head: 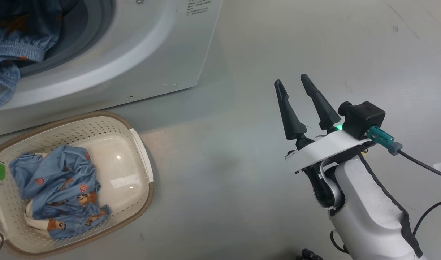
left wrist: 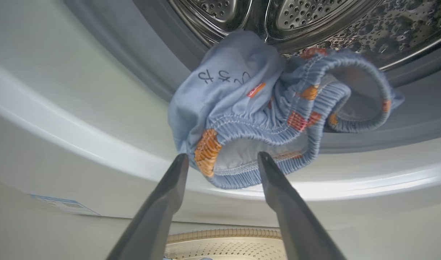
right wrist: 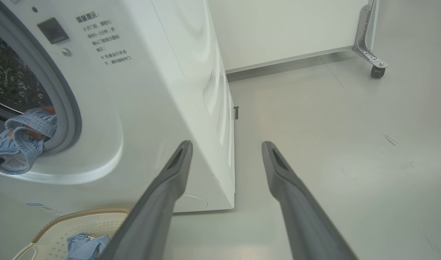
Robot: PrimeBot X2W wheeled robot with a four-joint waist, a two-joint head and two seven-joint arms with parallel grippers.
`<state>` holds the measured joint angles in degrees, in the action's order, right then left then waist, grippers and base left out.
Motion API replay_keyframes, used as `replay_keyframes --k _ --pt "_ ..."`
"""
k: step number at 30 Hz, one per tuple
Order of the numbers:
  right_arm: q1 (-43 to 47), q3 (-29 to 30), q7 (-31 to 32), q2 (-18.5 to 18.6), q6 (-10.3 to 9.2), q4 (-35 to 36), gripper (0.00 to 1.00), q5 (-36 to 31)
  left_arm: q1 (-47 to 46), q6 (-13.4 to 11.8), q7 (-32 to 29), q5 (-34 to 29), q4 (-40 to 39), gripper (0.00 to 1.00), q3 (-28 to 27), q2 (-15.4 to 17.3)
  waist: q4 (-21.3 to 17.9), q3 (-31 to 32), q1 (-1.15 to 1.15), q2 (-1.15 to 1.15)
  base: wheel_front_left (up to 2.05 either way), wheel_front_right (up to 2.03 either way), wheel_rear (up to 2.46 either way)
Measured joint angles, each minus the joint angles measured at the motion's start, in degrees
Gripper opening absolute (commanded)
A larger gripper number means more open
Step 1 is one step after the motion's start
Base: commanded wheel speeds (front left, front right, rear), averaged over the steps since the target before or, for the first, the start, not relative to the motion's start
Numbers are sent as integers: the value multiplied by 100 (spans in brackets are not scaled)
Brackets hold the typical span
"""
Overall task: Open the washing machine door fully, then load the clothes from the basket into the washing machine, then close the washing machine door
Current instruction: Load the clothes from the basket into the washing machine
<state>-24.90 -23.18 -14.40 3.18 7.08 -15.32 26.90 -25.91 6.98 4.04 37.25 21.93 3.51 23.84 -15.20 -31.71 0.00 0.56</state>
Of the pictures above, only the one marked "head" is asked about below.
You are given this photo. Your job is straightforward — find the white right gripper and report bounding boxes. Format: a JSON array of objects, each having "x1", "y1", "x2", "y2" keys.
[{"x1": 274, "y1": 74, "x2": 371, "y2": 174}]

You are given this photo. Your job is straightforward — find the blue cartoon shirt cream collar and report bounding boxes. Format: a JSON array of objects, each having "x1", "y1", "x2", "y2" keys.
[{"x1": 9, "y1": 144, "x2": 112, "y2": 241}]

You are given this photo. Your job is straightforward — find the blue cartoon pants elastic waist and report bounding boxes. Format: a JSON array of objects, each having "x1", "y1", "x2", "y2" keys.
[{"x1": 0, "y1": 0, "x2": 64, "y2": 112}]

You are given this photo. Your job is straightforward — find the white front-load washing machine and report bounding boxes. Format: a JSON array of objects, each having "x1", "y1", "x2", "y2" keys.
[{"x1": 0, "y1": 0, "x2": 224, "y2": 137}]

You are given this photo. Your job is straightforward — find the cream perforated laundry basket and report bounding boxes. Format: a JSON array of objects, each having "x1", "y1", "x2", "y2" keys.
[{"x1": 0, "y1": 111, "x2": 155, "y2": 257}]

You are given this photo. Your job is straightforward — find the black connector cluster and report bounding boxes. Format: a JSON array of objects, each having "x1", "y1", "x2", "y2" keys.
[{"x1": 296, "y1": 248, "x2": 324, "y2": 260}]

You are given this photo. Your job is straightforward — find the black sleeved arm cable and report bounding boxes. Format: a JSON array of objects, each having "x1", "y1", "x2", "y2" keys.
[{"x1": 358, "y1": 153, "x2": 423, "y2": 259}]

